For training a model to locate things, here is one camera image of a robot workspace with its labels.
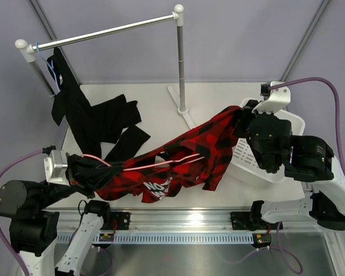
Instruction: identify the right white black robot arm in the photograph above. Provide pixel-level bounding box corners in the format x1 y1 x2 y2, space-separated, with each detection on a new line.
231 100 345 231

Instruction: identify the slotted cable duct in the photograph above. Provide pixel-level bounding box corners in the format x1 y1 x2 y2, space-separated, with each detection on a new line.
51 232 255 245

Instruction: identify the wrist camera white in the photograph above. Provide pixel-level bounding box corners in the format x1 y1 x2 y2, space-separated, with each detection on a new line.
252 81 291 114
44 149 69 186

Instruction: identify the aluminium mounting rail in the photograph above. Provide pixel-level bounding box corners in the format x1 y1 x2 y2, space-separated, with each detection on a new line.
45 208 331 233

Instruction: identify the silver white clothes rack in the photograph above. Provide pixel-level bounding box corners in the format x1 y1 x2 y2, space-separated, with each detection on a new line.
15 5 204 133

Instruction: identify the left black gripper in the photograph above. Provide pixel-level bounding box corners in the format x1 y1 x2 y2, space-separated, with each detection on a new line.
36 151 125 210

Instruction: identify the red black plaid shirt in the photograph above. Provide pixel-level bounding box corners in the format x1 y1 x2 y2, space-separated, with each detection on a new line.
97 106 239 204

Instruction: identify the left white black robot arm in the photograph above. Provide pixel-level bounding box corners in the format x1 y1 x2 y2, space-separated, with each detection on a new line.
0 149 130 275

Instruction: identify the pink clothes hanger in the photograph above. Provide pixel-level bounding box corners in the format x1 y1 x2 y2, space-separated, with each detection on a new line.
81 154 205 171

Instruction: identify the white plastic basket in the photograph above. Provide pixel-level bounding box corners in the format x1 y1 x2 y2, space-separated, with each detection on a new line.
225 110 305 188

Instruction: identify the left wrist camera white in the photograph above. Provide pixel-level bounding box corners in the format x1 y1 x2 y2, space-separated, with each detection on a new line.
44 149 69 186

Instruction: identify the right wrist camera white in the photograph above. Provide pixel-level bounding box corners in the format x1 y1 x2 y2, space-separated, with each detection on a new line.
252 81 291 114

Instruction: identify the blue clothes hanger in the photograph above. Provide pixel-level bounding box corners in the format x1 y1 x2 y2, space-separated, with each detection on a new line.
35 43 61 95

